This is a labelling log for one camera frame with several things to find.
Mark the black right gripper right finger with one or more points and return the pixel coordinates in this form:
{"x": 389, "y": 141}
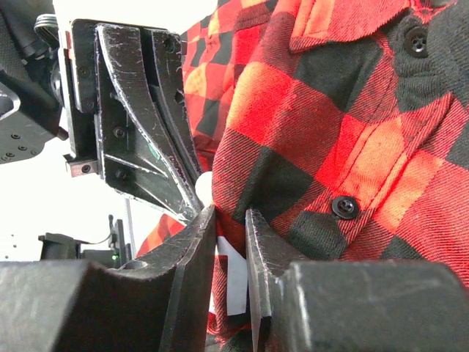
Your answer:
{"x": 297, "y": 304}

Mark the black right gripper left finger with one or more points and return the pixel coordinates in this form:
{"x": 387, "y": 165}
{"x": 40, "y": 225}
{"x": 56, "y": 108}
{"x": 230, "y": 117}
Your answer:
{"x": 157, "y": 302}

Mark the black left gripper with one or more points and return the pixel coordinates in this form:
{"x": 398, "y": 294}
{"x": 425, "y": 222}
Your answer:
{"x": 121, "y": 88}

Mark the red black plaid shirt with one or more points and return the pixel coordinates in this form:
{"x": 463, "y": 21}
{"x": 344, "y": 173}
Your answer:
{"x": 344, "y": 123}

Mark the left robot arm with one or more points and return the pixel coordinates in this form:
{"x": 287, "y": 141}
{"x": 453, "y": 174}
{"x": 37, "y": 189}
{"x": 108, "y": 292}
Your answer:
{"x": 31, "y": 110}

